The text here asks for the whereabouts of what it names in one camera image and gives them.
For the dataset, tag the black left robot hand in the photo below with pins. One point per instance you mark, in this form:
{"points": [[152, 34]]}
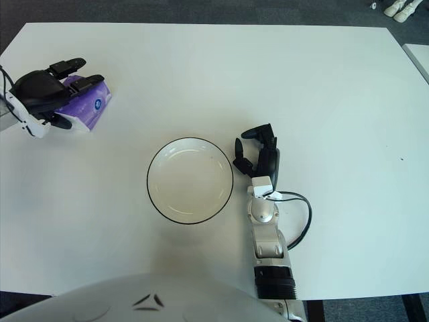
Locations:
{"points": [[37, 89]]}

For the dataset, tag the purple tissue paper pack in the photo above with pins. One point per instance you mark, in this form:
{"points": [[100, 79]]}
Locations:
{"points": [[92, 107]]}

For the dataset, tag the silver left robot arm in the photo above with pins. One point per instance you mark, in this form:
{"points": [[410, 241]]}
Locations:
{"points": [[33, 129]]}

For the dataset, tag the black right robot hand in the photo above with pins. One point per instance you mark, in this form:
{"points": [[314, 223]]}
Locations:
{"points": [[269, 159]]}

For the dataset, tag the white plate with black rim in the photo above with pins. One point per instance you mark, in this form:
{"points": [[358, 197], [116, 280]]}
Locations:
{"points": [[189, 182]]}

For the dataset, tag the black table leg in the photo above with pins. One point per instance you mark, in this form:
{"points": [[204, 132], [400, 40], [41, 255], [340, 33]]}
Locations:
{"points": [[315, 310], [412, 308]]}

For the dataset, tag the white neighbouring table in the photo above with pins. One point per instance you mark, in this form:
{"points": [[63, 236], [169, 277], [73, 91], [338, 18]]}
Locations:
{"points": [[420, 58]]}

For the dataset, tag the small white floor object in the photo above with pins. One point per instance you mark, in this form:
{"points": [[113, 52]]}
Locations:
{"points": [[372, 4]]}

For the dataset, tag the silver robot torso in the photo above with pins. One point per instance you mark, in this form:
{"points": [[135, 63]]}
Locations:
{"points": [[167, 302]]}

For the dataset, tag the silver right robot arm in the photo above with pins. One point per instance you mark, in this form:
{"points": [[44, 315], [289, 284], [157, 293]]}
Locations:
{"points": [[264, 214]]}

